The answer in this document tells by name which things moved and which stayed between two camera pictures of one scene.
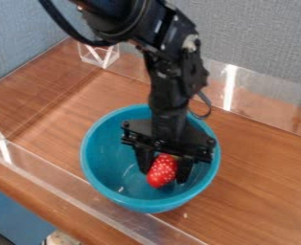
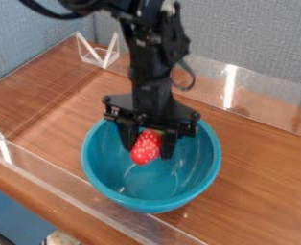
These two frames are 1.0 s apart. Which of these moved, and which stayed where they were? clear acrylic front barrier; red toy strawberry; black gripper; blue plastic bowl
Moved: red toy strawberry; black gripper
Stayed: blue plastic bowl; clear acrylic front barrier
